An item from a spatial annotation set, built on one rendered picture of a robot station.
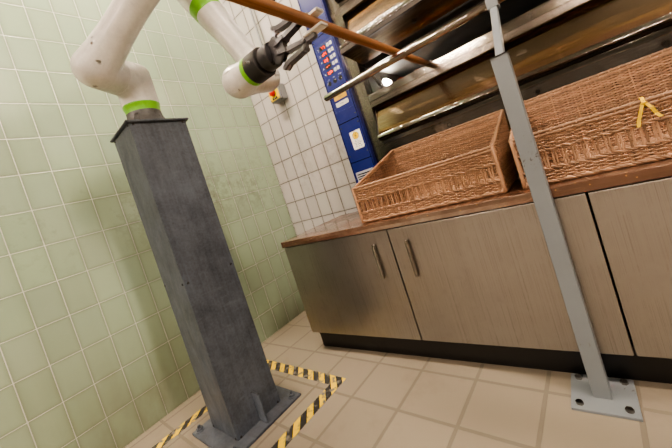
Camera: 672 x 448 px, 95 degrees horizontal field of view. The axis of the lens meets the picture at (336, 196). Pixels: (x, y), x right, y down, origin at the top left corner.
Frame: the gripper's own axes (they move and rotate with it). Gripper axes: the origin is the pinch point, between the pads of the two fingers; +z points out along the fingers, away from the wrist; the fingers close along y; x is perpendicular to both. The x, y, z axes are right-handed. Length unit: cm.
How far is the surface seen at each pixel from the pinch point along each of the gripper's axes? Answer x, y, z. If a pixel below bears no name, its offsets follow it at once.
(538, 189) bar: -22, 60, 36
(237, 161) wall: -57, 8, -123
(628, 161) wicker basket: -32, 59, 55
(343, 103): -81, 0, -47
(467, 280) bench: -28, 86, 9
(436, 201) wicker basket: -34, 59, 5
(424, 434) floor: 1, 120, -6
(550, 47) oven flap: -82, 18, 48
